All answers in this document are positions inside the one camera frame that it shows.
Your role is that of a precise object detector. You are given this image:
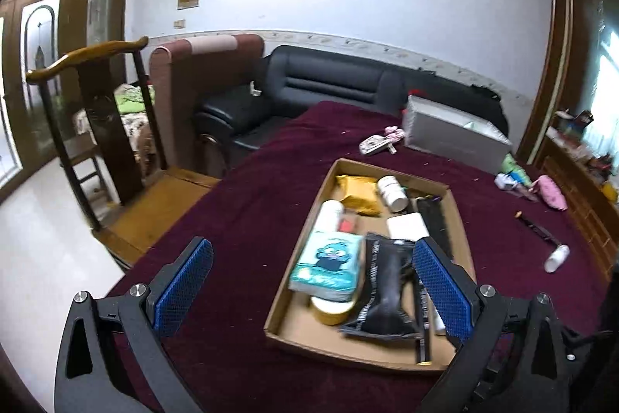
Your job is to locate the key tag with rope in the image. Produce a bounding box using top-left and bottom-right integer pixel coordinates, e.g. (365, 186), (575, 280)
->
(359, 127), (406, 156)

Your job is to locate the maroon tablecloth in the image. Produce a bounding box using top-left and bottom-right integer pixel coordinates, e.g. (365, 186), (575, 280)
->
(104, 100), (619, 413)

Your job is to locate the wooden chair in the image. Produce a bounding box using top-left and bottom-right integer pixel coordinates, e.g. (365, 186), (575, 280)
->
(26, 36), (221, 271)

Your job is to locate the wooden door frame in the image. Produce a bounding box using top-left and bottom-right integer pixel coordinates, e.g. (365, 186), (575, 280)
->
(515, 0), (576, 162)

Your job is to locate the wooden glass door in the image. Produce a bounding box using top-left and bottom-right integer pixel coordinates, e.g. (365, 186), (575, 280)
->
(0, 0), (139, 201)

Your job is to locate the black leather sofa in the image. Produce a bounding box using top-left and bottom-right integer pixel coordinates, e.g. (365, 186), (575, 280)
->
(193, 45), (508, 153)

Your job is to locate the long white tube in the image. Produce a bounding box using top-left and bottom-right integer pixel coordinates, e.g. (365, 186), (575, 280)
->
(314, 199), (345, 234)

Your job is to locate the wooden counter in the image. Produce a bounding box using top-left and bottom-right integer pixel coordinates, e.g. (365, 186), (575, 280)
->
(532, 137), (619, 278)

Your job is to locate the white power adapter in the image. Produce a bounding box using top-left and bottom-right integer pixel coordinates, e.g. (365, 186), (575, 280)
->
(387, 214), (430, 244)

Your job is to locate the cardboard tray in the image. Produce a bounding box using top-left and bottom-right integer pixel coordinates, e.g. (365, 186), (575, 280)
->
(263, 158), (477, 372)

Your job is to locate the long black marker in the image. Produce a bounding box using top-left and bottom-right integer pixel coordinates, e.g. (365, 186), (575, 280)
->
(515, 211), (562, 249)

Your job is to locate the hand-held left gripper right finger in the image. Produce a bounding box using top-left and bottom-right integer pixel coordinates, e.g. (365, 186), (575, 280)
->
(411, 236), (581, 413)

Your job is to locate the brown armchair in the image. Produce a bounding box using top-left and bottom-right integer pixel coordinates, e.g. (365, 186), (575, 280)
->
(147, 34), (266, 179)

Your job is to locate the white pill bottle red label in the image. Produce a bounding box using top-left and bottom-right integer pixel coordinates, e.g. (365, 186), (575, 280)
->
(376, 176), (409, 213)

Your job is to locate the black bag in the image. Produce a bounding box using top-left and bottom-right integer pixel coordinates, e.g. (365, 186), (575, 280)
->
(464, 84), (508, 133)

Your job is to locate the teal tissue pack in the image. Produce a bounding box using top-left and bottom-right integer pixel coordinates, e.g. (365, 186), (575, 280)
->
(289, 231), (366, 302)

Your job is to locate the white squeeze tube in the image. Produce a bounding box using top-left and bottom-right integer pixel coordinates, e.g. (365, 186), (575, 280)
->
(544, 245), (570, 273)

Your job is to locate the grey box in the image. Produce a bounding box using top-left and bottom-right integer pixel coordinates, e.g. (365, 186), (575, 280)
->
(402, 95), (512, 174)

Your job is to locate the yellow snack packet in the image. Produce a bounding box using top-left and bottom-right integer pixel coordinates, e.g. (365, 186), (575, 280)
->
(335, 175), (383, 216)

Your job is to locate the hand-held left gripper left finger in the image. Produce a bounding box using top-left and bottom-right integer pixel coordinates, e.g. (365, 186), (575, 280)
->
(53, 236), (216, 413)

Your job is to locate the floral cushion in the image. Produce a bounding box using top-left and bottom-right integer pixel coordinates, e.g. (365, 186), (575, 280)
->
(72, 84), (158, 162)

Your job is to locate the pink cloth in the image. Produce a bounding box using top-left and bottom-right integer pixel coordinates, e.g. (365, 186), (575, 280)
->
(537, 175), (569, 211)

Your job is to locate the black pouch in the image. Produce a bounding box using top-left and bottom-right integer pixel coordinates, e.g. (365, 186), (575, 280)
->
(339, 233), (426, 341)

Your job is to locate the black marker green cap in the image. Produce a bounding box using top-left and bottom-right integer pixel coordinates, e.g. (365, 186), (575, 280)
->
(417, 196), (453, 259)

